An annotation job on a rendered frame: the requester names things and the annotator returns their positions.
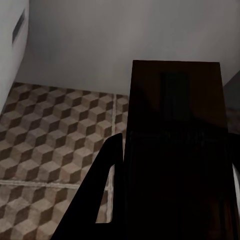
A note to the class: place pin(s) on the toilet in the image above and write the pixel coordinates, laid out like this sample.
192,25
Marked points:
14,23

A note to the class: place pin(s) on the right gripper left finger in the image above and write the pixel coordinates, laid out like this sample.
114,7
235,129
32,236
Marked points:
79,221

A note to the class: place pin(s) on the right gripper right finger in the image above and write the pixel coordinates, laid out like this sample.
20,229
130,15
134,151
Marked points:
234,142

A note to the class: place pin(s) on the mousetrap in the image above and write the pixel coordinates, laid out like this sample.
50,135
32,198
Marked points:
178,171

